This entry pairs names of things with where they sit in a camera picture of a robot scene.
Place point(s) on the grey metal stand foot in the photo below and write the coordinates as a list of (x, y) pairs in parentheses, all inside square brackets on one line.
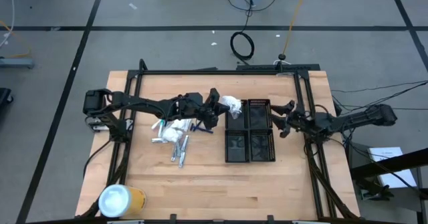
[(16, 63)]

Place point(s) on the black clamp with green base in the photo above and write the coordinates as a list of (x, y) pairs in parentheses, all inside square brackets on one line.
[(374, 192)]

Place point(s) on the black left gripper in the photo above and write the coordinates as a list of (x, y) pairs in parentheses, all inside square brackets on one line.
[(207, 112)]

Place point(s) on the blue tool bundle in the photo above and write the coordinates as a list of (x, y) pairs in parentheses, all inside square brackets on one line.
[(204, 129)]

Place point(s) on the black aluminium table frame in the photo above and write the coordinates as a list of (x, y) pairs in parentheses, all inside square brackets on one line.
[(217, 72)]

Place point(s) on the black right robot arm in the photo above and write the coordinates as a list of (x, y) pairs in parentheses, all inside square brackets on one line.
[(361, 117)]

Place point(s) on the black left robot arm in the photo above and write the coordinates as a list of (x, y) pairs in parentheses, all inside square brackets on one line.
[(140, 101)]

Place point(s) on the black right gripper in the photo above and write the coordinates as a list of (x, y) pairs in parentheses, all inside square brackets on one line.
[(297, 120)]

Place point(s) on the grey side table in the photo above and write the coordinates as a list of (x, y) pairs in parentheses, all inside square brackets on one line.
[(404, 204)]

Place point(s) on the black table clamp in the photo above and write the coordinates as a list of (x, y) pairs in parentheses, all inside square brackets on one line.
[(270, 219), (173, 219)]

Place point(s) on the white cotton pad bag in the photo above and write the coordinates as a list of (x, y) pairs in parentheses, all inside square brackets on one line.
[(232, 104), (172, 134)]

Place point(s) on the yellow canister with white lid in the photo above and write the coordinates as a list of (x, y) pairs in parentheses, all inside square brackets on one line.
[(117, 200)]

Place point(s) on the white cardboard box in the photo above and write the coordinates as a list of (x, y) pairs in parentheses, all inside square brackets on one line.
[(398, 180)]

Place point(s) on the black diagonal beam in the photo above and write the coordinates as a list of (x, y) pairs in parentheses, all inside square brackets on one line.
[(391, 164)]

